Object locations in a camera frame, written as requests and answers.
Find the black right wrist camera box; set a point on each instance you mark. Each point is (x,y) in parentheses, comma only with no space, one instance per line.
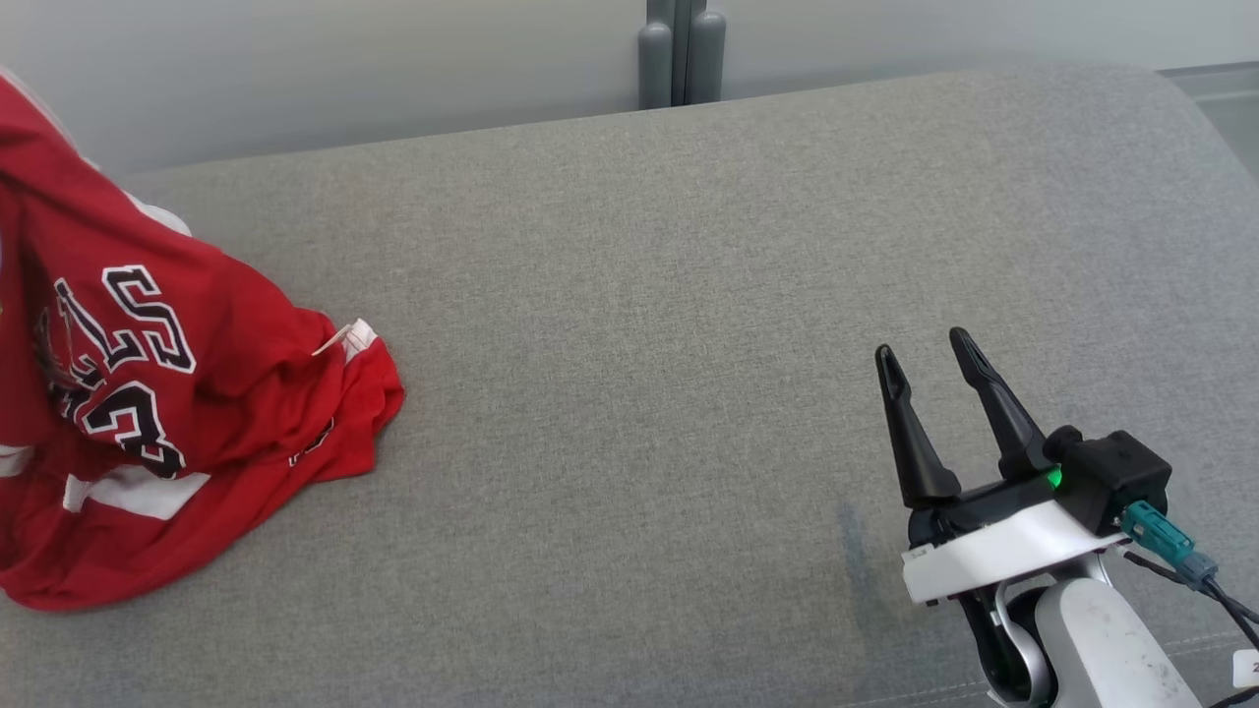
(1121,472)

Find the grey metal stand post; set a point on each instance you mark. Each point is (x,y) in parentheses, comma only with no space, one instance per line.
(654,59)

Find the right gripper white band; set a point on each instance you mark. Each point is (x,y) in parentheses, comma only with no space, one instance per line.
(1013,551)

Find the red basketball jersey number 23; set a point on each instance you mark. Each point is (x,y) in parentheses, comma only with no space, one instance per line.
(148,236)

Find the grey fabric sofa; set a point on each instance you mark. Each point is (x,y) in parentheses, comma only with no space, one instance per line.
(639,344)

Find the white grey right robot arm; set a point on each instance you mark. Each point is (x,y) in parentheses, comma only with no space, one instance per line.
(1102,649)

